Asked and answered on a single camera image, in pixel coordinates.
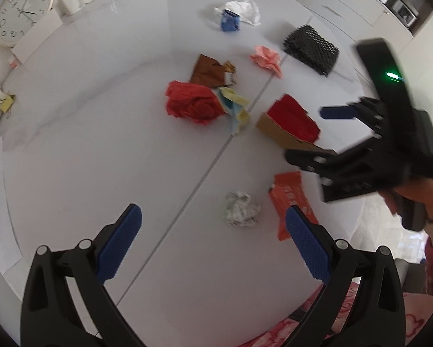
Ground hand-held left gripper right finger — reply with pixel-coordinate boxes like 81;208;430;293
285;204;407;347

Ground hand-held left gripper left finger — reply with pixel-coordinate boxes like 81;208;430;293
20;203;146;347

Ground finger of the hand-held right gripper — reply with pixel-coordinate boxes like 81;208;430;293
319;97;387;140
284;139;383;185

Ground red and brown cardboard box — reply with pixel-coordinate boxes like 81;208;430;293
256;94;338;156

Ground yellow and blue wrapper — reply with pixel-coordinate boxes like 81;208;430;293
216;87;251;136

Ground red paper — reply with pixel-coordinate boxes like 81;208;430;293
165;80;226;126

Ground blue packet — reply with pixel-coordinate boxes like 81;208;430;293
221;10;241;32

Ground person's right hand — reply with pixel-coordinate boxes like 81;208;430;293
400;177;433;224

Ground orange wrapper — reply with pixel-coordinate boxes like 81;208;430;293
269;171;320;241

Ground white crumpled paper ball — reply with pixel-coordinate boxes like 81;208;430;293
224;191;262;226

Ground pink crumpled paper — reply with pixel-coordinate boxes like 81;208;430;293
249;45;284;78

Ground silver toaster oven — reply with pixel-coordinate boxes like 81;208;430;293
392;0;419;27

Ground white paper sheet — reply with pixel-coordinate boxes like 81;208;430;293
0;137;23;275

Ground pink floral garment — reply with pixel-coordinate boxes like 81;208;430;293
238;278;433;347

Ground brown wrapper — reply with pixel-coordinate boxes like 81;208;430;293
189;54;237;88

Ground white plastic bag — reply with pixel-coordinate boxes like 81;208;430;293
214;0;262;27

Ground yellow sticky notes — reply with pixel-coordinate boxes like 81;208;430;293
0;92;16;114

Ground white box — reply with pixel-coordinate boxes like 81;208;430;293
12;11;63;62

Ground white mug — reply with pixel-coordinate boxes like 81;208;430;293
57;0;85;17

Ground round white wall clock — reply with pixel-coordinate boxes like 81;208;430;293
0;0;54;47

